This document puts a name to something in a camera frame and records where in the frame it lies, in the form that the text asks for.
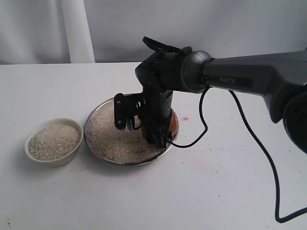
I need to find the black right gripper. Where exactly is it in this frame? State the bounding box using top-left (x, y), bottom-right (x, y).
top-left (135, 51), bottom-right (185, 150)

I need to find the brown wooden cup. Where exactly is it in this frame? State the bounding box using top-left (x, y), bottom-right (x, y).
top-left (141, 110), bottom-right (178, 139)

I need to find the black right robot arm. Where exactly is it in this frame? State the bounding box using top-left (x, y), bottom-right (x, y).
top-left (135, 51), bottom-right (307, 151)

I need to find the rice in steel tray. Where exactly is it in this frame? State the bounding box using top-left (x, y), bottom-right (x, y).
top-left (83, 98), bottom-right (172, 166)

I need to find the white ceramic bowl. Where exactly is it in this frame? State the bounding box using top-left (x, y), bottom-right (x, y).
top-left (24, 118), bottom-right (83, 166)

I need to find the uncooked white rice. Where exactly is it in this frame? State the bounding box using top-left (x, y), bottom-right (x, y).
top-left (28, 124), bottom-right (81, 161)

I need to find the round steel tray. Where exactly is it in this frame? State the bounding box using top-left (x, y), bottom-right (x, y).
top-left (84, 92), bottom-right (179, 166)

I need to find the white backdrop curtain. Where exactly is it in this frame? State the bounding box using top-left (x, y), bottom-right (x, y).
top-left (0, 0), bottom-right (307, 64)

